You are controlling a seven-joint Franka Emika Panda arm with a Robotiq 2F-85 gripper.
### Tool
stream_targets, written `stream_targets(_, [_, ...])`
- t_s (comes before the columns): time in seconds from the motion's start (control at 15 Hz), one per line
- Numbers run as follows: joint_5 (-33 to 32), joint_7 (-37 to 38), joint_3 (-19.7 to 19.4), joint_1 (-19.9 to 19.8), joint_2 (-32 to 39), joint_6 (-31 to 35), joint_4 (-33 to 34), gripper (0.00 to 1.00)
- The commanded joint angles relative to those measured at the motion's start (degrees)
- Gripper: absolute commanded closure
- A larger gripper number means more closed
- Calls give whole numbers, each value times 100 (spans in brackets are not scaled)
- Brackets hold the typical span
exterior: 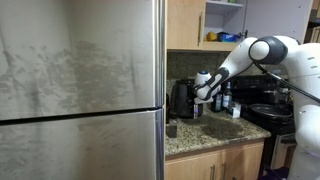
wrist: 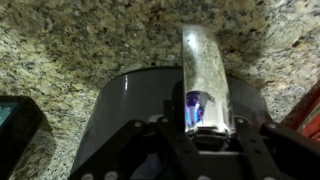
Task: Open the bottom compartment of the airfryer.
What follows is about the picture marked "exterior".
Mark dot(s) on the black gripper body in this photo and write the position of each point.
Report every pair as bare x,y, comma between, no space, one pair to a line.
201,101

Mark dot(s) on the black coffee maker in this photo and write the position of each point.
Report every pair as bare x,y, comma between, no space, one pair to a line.
181,100

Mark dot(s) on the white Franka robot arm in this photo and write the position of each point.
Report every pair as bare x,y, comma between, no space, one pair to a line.
293,66

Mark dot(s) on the dark glass bottle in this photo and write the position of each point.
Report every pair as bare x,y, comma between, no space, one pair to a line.
218,102

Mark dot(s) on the dark bottle on counter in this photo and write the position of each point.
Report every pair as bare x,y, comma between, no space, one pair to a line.
227,96

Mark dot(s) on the small pepper shaker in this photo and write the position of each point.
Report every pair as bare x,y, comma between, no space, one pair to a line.
172,128

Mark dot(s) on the white salt container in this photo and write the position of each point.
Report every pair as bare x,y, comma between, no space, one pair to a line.
234,110

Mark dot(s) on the wooden lower cabinet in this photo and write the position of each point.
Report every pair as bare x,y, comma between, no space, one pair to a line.
213,163

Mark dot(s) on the wooden cabinet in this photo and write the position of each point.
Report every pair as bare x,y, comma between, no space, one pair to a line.
183,23
213,163

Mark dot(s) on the black stove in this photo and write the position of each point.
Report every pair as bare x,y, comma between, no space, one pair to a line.
256,90

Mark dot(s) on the yellow item on shelf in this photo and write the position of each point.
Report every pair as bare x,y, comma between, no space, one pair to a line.
211,36

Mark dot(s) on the blue box on shelf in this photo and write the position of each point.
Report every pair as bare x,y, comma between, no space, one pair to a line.
227,37

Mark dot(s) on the black frying pan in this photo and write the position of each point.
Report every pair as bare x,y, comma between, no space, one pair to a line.
271,111

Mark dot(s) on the wooden upper cabinet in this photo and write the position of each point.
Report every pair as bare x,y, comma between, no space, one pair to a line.
183,23

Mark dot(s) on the white cabinet door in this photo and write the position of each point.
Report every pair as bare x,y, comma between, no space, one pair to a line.
276,18

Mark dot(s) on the stainless steel refrigerator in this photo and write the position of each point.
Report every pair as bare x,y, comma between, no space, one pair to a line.
80,90

